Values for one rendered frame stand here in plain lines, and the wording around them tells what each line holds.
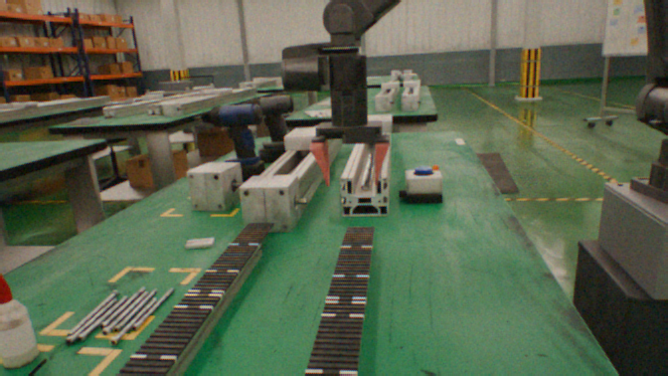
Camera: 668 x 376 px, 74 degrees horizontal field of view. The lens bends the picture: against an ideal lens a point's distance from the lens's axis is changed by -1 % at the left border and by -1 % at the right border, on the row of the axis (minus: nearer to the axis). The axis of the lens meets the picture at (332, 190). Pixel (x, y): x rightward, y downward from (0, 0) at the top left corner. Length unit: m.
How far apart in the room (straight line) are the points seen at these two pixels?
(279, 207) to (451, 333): 0.45
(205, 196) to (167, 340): 0.58
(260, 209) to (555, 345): 0.57
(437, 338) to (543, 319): 0.14
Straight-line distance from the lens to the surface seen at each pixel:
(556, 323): 0.63
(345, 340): 0.51
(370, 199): 0.98
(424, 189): 1.03
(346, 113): 0.68
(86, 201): 2.66
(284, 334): 0.59
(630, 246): 0.78
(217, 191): 1.07
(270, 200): 0.89
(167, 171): 3.32
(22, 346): 0.66
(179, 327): 0.58
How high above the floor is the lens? 1.10
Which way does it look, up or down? 16 degrees down
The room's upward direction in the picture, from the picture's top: 4 degrees counter-clockwise
